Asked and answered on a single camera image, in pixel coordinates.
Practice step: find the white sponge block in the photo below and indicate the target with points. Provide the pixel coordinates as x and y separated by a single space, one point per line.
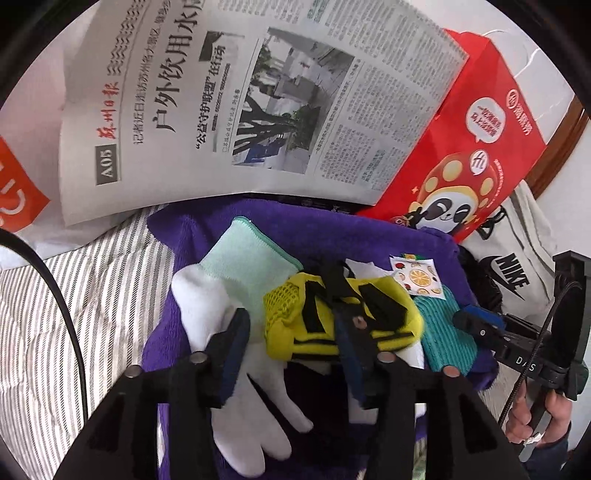
364 268

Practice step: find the person's right forearm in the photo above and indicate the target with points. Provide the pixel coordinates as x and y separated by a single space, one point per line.
549 461

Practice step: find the newspaper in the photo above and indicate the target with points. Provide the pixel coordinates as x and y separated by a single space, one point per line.
258 92

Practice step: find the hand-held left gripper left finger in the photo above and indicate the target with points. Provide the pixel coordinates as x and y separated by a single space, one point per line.
233 360

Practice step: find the white glove with mint cuff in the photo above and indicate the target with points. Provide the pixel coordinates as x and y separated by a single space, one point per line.
203 286

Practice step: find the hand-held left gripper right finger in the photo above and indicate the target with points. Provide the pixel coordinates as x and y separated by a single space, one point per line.
348 355

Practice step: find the wooden frame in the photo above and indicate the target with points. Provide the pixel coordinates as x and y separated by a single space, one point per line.
568 134

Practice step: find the person's right hand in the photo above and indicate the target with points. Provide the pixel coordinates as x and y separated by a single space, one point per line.
556 415

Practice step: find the fruit print white packet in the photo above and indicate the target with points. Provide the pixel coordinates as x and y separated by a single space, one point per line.
418 277

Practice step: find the striped bedsheet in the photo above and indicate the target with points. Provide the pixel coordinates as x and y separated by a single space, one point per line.
69 350

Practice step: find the white shopping bag orange logo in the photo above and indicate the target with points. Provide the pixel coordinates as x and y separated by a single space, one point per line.
18 194

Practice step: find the red panda paper bag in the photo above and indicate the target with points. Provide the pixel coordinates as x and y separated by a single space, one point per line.
475 147

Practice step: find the purple towel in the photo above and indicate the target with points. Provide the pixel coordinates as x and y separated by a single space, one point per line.
295 230

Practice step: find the teal cloth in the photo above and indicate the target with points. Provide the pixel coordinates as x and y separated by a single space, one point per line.
445 337

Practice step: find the white waist bag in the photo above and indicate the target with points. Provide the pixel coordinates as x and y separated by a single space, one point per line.
521 240

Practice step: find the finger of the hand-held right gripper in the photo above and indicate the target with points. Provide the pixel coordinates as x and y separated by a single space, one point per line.
489 330

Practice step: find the yellow black mesh glove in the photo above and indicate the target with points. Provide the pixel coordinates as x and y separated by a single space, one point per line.
291 318

